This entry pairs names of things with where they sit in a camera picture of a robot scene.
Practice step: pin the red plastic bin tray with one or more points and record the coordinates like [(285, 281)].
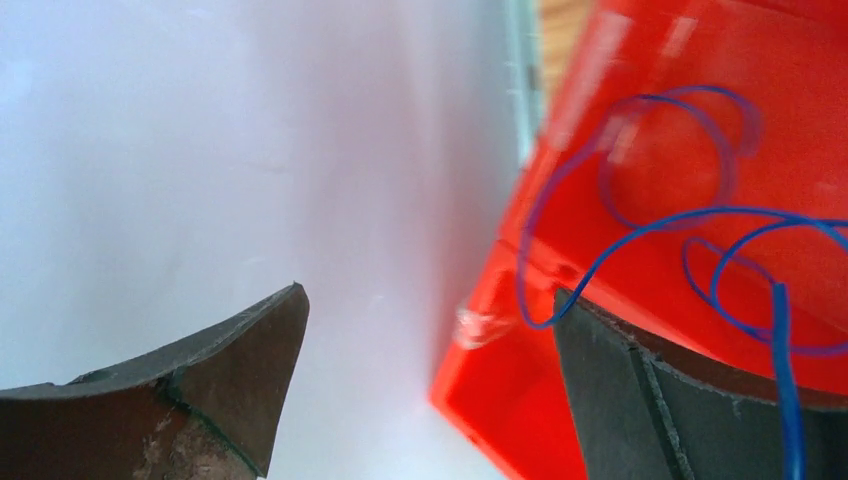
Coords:
[(691, 179)]

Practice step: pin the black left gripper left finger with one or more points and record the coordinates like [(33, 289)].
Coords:
[(206, 406)]

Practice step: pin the aluminium frame rail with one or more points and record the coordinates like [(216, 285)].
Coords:
[(524, 64)]

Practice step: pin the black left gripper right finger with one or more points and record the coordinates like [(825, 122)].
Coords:
[(645, 407)]

